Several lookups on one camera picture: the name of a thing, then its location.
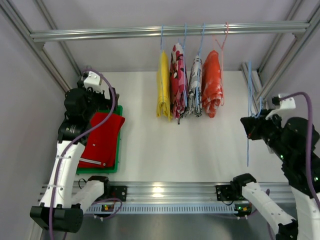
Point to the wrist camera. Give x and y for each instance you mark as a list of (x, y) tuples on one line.
[(93, 80), (283, 105)]

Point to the red trousers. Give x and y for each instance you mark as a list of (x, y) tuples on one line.
[(102, 140)]

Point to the green plastic tray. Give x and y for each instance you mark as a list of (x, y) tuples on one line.
[(117, 150)]

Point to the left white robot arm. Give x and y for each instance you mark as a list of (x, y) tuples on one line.
[(59, 210)]

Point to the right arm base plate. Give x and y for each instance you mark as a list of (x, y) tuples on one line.
[(228, 193)]

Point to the pink wire hanger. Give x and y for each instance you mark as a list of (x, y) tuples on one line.
[(222, 46)]

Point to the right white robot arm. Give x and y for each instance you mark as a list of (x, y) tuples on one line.
[(301, 168)]

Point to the newspaper print trousers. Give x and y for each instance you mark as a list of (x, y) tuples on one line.
[(194, 103)]

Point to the orange trousers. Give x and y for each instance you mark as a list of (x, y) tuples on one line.
[(212, 87)]

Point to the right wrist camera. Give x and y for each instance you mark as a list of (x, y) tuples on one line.
[(283, 105)]

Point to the slotted cable duct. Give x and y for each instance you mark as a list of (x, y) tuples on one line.
[(166, 208)]

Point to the front aluminium rail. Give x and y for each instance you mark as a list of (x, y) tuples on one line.
[(170, 191)]

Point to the aluminium hanging rail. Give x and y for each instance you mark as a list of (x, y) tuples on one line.
[(270, 27)]

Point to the aluminium frame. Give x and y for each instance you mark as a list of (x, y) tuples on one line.
[(20, 25), (279, 58)]

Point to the pink floral trousers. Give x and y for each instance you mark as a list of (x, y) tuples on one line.
[(178, 82)]

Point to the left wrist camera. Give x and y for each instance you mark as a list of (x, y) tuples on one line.
[(93, 80)]

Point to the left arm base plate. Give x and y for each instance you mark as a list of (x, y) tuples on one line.
[(119, 192)]

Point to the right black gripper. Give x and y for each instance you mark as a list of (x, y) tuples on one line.
[(253, 127)]

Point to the left aluminium frame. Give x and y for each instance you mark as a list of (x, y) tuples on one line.
[(20, 25)]

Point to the yellow trousers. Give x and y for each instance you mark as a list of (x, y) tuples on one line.
[(163, 106)]

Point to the right aluminium frame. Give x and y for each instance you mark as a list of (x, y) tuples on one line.
[(279, 58)]

